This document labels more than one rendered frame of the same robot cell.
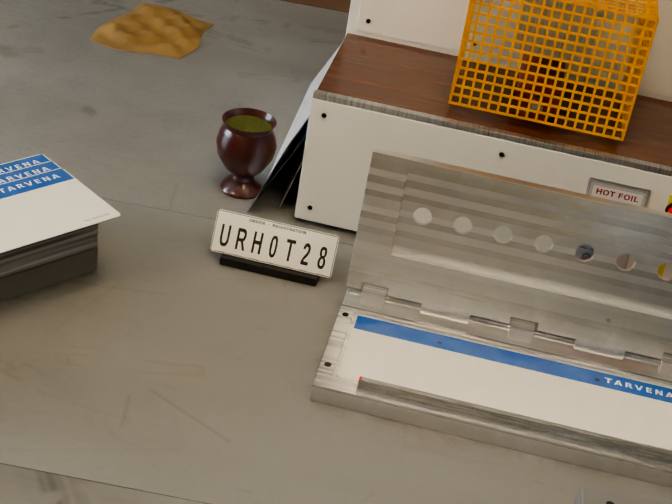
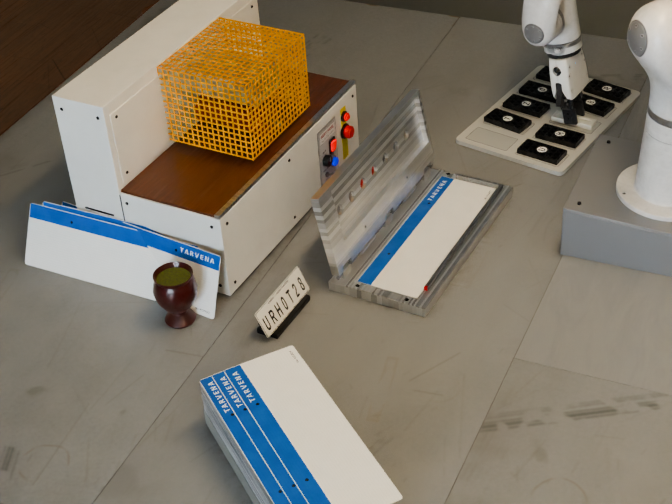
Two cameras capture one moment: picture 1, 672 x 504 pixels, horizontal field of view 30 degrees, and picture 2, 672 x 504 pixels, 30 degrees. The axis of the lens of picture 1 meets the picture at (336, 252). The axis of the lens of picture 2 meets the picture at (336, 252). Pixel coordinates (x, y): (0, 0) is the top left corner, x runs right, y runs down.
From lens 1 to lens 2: 190 cm
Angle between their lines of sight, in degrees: 53
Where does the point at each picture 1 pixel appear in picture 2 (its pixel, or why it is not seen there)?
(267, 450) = (468, 339)
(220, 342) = (364, 347)
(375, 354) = (397, 280)
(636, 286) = (402, 152)
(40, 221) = (296, 382)
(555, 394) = (440, 220)
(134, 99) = (23, 363)
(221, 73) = not seen: outside the picture
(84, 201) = (272, 361)
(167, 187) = (170, 355)
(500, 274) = (370, 202)
